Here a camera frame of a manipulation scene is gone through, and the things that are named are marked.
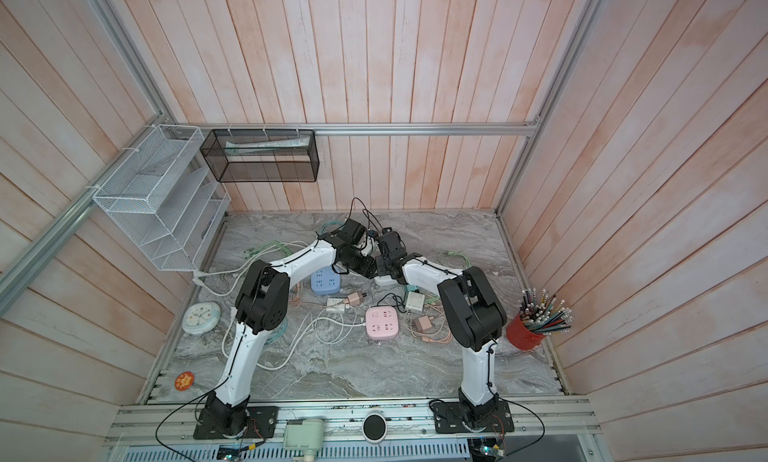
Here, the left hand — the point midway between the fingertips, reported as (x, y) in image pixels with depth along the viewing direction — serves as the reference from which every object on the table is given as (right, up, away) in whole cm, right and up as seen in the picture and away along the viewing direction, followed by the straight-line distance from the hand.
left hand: (370, 272), depth 100 cm
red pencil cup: (+43, -8, -27) cm, 52 cm away
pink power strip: (+4, -14, -12) cm, 19 cm away
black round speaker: (+2, -33, -31) cm, 46 cm away
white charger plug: (-11, -9, -7) cm, 16 cm away
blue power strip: (-15, -3, -3) cm, 16 cm away
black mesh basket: (-36, +40, -2) cm, 54 cm away
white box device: (-15, -35, -32) cm, 50 cm away
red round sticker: (-50, -28, -20) cm, 61 cm away
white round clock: (-52, -12, -11) cm, 54 cm away
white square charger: (+14, -9, -8) cm, 18 cm away
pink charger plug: (-5, -7, -7) cm, 12 cm away
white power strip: (+5, -2, -4) cm, 7 cm away
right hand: (+5, +4, 0) cm, 7 cm away
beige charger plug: (+16, -14, -12) cm, 25 cm away
